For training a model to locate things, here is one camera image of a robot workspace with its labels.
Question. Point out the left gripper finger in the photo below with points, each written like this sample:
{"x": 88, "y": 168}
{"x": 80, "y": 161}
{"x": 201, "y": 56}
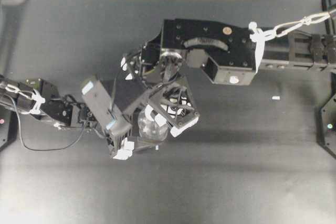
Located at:
{"x": 131, "y": 144}

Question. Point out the white zip tie right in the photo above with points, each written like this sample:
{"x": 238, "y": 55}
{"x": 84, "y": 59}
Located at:
{"x": 257, "y": 37}

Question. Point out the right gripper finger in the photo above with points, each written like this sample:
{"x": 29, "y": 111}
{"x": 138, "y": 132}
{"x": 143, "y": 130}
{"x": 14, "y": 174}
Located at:
{"x": 160, "y": 120}

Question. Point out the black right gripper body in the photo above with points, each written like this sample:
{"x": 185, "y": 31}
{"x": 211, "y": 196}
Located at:
{"x": 158, "y": 70}

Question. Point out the white zip tie left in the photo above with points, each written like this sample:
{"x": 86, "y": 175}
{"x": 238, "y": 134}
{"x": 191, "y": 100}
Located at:
{"x": 34, "y": 96}

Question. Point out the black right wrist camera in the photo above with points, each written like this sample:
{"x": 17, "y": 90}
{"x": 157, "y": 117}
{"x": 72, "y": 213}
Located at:
{"x": 104, "y": 99}

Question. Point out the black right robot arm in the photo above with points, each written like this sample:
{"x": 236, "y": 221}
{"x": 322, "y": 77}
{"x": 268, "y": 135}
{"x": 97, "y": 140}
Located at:
{"x": 228, "y": 55}

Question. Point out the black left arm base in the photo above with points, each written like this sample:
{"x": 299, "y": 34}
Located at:
{"x": 9, "y": 128}

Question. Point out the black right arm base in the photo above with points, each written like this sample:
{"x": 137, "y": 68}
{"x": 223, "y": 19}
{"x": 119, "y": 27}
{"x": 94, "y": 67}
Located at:
{"x": 325, "y": 123}

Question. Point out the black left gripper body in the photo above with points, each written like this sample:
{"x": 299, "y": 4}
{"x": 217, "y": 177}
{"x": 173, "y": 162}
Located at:
{"x": 116, "y": 129}

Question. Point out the white zip tie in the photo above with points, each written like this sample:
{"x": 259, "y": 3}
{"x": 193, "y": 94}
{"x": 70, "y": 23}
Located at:
{"x": 34, "y": 96}
{"x": 257, "y": 37}

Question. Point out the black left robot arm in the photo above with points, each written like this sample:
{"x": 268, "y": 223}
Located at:
{"x": 63, "y": 113}

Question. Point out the right gripper white-tipped finger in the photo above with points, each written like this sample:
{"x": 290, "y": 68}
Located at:
{"x": 180, "y": 124}

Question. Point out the black frame rail right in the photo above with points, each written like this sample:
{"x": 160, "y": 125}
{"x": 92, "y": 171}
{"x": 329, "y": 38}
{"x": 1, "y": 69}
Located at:
{"x": 330, "y": 22}

